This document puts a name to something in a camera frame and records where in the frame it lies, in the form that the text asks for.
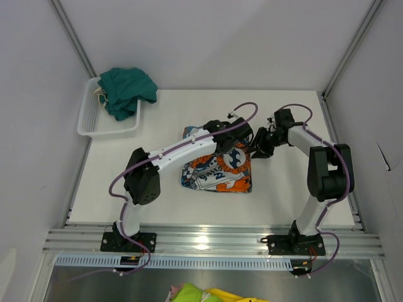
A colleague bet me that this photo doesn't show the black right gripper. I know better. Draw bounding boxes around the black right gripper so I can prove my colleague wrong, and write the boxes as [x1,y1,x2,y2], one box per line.
[245,127,286,159]

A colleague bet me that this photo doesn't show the colourful patterned shorts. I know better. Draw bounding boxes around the colourful patterned shorts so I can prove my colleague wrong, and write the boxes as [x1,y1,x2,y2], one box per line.
[180,135,253,193]

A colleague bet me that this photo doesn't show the green shorts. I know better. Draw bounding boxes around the green shorts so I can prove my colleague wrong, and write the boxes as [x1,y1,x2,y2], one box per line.
[94,68,158,121]

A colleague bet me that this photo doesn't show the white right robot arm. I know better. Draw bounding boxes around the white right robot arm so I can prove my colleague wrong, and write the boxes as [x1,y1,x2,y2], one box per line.
[251,105,355,254]

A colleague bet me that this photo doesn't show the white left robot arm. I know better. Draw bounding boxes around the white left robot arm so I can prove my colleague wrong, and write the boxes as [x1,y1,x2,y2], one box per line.
[109,118,253,252]

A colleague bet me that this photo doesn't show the white plastic basket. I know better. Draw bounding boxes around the white plastic basket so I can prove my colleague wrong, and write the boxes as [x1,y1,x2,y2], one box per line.
[77,77,142,138]

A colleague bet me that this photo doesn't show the yellow cloth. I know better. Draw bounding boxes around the yellow cloth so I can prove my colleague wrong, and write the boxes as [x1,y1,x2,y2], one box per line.
[205,288,255,302]

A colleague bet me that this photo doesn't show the lime green cloth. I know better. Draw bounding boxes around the lime green cloth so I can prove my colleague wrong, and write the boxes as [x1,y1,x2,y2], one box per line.
[170,283,208,302]

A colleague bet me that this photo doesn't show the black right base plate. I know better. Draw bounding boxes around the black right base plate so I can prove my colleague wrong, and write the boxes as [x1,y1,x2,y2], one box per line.
[260,234,326,256]

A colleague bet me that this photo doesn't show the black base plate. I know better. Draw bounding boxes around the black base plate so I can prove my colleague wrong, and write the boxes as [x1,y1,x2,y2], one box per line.
[260,234,326,256]
[100,232,157,253]

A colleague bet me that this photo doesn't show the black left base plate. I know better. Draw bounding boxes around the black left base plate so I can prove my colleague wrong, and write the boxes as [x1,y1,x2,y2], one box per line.
[100,232,157,253]

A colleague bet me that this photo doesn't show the aluminium frame post right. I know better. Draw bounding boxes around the aluminium frame post right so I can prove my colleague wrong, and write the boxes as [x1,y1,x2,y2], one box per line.
[322,0,386,99]

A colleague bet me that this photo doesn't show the aluminium frame post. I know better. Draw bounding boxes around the aluminium frame post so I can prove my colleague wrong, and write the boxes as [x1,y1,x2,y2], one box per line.
[48,0,97,78]
[322,0,386,99]

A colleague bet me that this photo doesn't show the aluminium mounting rail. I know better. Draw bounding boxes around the aluminium mounting rail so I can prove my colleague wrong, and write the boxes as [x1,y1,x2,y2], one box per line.
[42,225,385,259]

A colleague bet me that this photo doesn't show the white slotted cable duct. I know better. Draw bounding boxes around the white slotted cable duct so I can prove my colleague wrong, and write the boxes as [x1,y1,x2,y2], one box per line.
[55,254,293,271]

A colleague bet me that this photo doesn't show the aluminium frame post left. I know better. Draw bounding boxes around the aluminium frame post left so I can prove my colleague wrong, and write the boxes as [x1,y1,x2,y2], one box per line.
[48,0,97,78]

